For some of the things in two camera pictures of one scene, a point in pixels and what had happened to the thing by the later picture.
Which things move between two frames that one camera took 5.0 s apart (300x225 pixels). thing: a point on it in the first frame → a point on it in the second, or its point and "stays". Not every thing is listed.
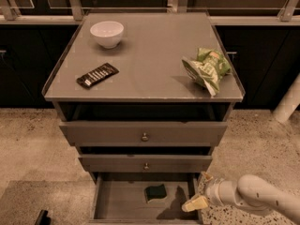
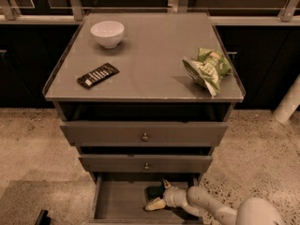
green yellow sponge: (153, 192) stays
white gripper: (212, 190) → (172, 195)
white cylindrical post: (289, 102) stays
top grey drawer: (143, 133) stays
